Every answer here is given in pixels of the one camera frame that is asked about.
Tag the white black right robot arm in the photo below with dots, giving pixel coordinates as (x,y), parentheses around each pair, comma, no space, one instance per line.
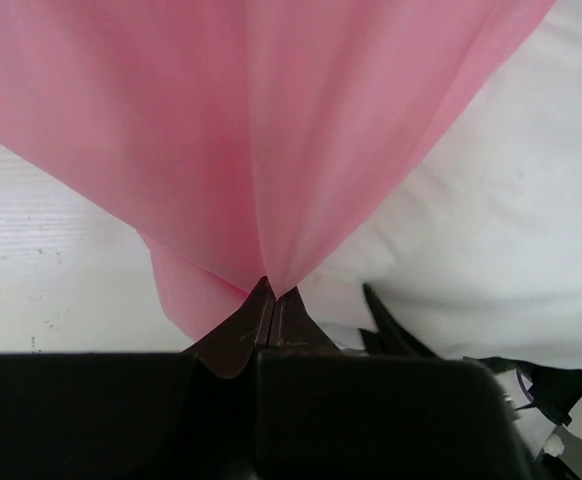
(547,404)

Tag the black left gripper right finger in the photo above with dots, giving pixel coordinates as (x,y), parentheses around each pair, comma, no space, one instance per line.
(293,330)

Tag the white pillow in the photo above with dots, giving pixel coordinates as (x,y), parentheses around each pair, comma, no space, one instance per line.
(478,252)

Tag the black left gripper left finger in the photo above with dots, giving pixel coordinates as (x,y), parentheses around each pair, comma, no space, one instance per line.
(227,349)

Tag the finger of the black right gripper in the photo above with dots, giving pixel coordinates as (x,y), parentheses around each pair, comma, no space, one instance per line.
(390,338)

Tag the pink fabric pillowcase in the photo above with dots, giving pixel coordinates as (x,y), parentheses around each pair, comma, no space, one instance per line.
(242,139)

